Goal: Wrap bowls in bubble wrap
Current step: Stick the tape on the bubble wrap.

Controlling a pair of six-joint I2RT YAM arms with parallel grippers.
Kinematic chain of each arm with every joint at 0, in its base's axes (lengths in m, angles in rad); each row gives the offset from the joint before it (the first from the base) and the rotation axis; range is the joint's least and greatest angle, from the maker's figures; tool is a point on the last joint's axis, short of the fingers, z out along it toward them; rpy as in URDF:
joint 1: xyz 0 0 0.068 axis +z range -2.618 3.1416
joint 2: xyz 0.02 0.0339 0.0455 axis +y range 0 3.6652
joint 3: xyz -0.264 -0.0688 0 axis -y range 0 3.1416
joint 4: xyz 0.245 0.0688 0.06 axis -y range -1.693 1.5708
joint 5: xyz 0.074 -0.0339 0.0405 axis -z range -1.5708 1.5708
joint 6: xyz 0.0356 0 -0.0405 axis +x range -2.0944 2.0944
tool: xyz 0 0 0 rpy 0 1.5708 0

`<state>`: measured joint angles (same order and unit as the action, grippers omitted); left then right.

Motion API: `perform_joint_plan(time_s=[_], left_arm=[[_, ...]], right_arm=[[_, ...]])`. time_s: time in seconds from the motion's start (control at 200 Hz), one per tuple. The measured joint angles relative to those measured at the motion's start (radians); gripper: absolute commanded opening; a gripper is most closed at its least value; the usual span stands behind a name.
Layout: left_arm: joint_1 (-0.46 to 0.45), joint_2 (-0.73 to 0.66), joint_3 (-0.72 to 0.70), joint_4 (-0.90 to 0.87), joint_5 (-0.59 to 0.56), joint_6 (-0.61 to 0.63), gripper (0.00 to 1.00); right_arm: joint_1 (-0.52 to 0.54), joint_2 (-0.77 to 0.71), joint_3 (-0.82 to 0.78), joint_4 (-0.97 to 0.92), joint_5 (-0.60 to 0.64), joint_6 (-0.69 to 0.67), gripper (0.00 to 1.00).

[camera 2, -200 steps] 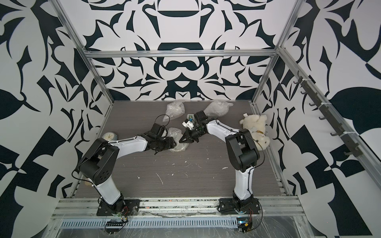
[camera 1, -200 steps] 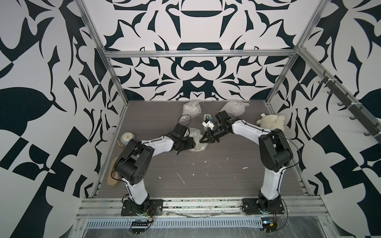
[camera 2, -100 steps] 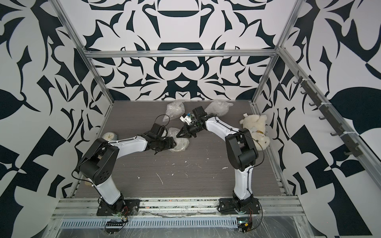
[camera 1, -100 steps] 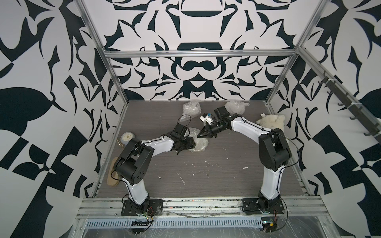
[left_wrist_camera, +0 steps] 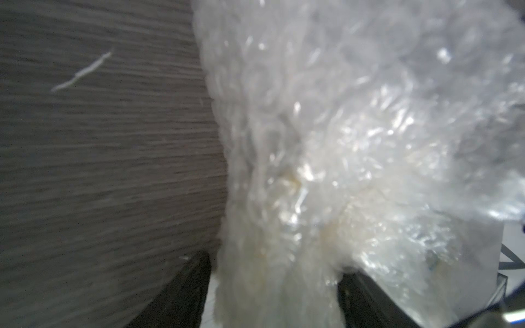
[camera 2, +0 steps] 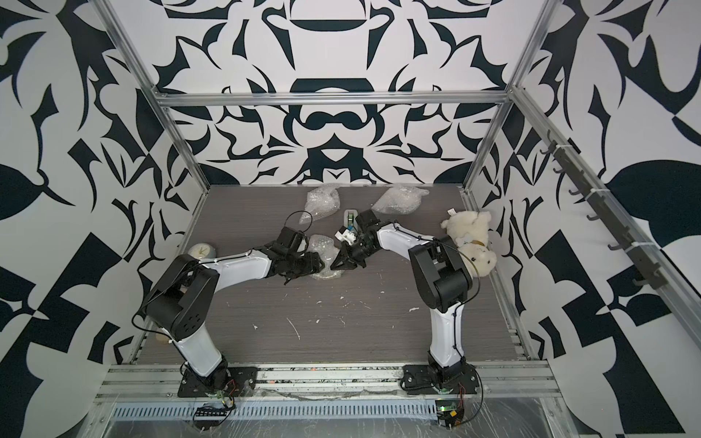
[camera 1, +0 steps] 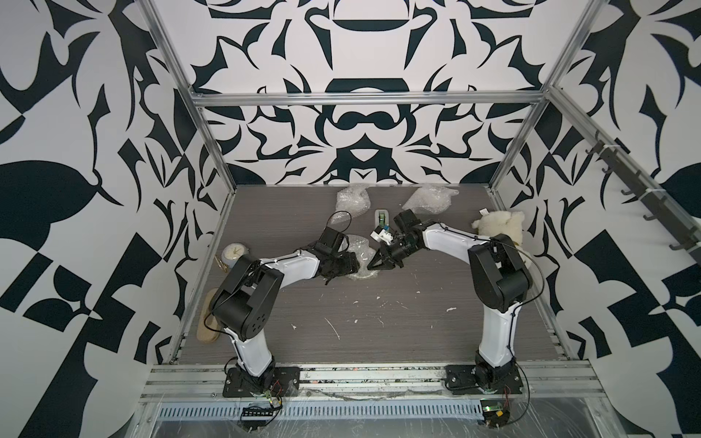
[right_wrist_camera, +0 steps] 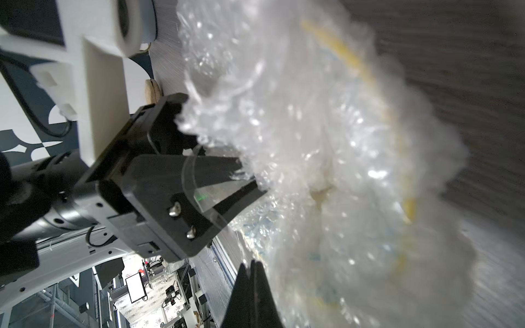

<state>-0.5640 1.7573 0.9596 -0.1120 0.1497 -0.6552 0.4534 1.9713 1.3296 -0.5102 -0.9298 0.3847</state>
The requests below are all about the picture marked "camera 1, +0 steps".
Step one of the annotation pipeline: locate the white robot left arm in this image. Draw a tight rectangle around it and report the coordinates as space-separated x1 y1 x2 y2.
207 226 360 381

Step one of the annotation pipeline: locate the white teddy bear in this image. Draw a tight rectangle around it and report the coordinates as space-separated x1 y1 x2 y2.
471 209 525 246

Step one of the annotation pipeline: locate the black wall hook rail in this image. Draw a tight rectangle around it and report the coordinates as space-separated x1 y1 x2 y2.
587 131 700 265

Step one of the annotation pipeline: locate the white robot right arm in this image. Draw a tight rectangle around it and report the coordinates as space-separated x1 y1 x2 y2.
368 210 533 370

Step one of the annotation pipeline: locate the bubble wrap sheet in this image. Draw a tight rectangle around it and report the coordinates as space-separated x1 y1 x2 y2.
330 184 372 224
403 185 459 215
347 235 379 280

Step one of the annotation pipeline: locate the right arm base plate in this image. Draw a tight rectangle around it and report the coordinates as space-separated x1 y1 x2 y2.
444 361 524 395

